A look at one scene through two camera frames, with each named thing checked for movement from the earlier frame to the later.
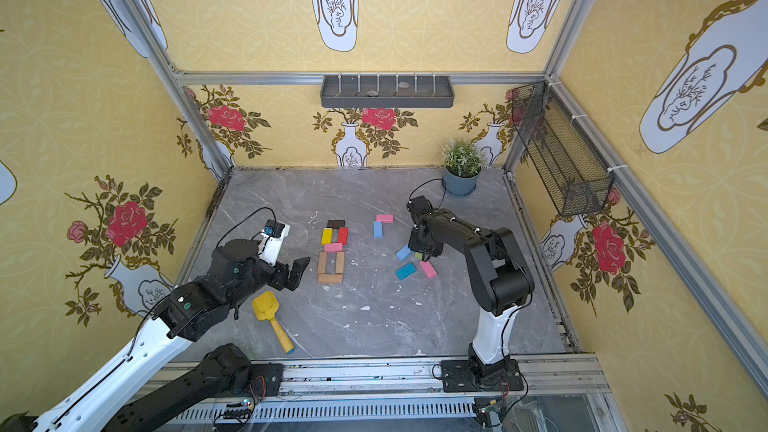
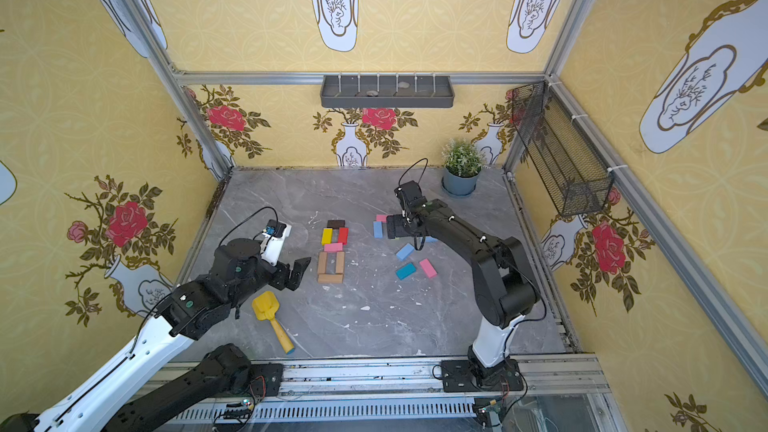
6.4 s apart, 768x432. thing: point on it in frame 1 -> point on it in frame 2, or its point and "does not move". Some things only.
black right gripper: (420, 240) -> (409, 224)
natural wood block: (322, 263) does not move
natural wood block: (339, 262) does not move
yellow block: (327, 236) does not move
